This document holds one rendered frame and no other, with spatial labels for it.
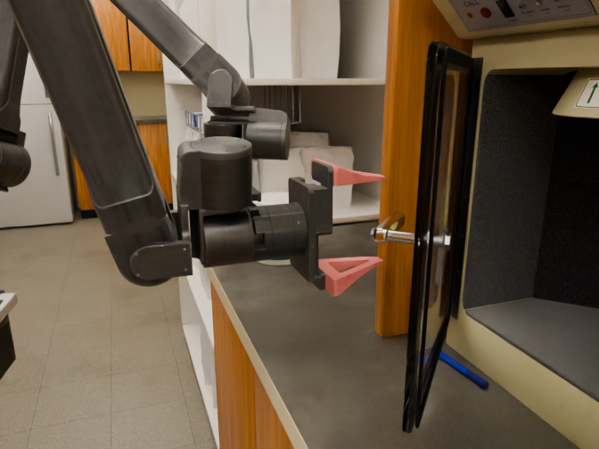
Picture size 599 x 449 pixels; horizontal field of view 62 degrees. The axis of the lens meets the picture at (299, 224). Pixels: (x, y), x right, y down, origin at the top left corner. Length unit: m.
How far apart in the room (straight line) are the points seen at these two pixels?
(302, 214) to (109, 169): 0.19
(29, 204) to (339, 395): 4.81
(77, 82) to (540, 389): 0.63
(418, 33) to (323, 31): 1.04
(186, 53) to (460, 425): 0.63
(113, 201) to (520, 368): 0.55
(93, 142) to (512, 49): 0.51
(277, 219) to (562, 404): 0.42
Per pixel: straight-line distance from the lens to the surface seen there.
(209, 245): 0.49
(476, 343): 0.81
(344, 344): 0.85
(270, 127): 0.73
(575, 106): 0.66
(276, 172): 1.68
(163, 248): 0.47
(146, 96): 5.87
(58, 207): 5.34
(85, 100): 0.44
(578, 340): 0.80
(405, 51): 0.78
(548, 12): 0.63
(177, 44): 0.81
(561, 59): 0.66
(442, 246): 0.52
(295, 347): 0.84
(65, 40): 0.44
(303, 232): 0.51
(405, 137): 0.78
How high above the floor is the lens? 1.36
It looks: 16 degrees down
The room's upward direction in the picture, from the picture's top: straight up
